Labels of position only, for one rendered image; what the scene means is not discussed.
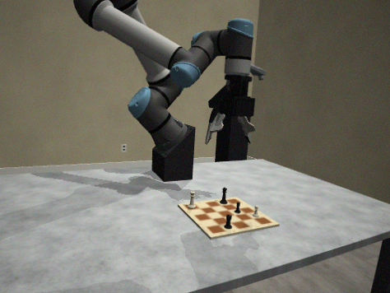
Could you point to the white pawn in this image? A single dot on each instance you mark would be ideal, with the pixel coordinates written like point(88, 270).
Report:
point(256, 211)

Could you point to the brown and cream chessboard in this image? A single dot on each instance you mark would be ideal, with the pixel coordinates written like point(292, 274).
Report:
point(210, 217)

